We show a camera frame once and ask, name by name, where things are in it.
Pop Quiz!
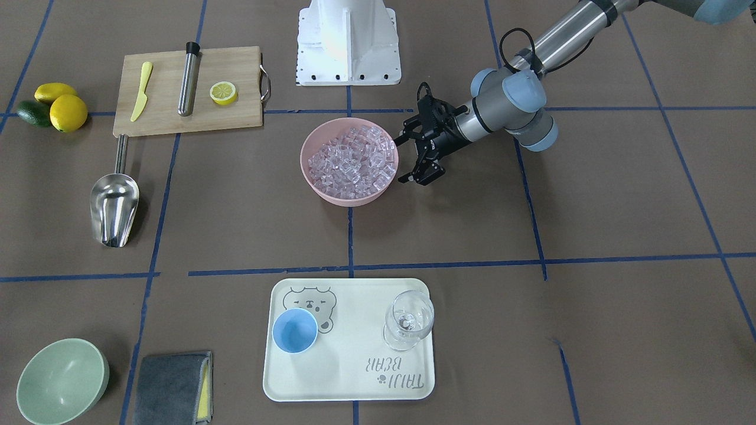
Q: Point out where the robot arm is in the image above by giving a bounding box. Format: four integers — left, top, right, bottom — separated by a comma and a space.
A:
394, 1, 641, 186

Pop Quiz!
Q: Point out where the clear wine glass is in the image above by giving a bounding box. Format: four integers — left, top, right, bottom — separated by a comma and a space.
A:
383, 290, 435, 352

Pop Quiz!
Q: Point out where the steel cylinder black cap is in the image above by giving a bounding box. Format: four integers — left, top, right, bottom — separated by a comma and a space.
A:
177, 41, 201, 117

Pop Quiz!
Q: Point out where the cream bear tray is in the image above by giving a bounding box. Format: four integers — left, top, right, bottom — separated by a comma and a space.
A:
262, 277, 435, 403

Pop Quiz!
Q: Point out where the pile of clear ice cubes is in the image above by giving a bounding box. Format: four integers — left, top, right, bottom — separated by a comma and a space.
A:
304, 125, 399, 201

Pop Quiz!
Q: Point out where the grey folded cloth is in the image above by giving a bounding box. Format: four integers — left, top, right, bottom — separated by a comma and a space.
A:
133, 351, 213, 424

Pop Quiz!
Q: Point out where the green bowl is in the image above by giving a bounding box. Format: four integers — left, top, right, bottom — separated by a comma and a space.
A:
16, 338, 110, 424

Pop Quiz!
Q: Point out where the round yellow lemon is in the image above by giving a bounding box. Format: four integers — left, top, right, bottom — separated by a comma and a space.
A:
50, 94, 89, 133

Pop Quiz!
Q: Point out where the blue plastic cup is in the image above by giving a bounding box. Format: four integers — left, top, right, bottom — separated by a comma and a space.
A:
272, 308, 319, 354

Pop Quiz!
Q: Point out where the yellow plastic knife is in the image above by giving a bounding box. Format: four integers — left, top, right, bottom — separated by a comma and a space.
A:
130, 61, 154, 123

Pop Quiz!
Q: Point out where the wooden cutting board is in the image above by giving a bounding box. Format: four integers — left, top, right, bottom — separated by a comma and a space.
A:
113, 46, 272, 138

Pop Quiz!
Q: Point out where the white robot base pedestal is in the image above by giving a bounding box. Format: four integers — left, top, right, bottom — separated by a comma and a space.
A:
295, 1, 402, 87

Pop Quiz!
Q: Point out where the pink bowl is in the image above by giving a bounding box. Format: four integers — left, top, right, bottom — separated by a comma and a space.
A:
300, 117, 399, 207

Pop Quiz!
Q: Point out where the lemon half slice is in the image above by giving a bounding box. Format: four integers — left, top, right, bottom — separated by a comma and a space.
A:
210, 81, 238, 106

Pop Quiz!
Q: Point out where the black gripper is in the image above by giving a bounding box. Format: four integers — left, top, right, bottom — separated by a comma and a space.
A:
393, 96, 472, 186

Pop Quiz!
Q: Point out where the stainless steel ice scoop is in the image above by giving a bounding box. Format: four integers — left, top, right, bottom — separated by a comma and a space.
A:
90, 134, 140, 248

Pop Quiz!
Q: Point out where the oval yellow lemon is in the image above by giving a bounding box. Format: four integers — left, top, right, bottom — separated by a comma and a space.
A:
34, 81, 78, 106

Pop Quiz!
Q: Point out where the green avocado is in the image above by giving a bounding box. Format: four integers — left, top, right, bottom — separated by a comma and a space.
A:
16, 100, 52, 128

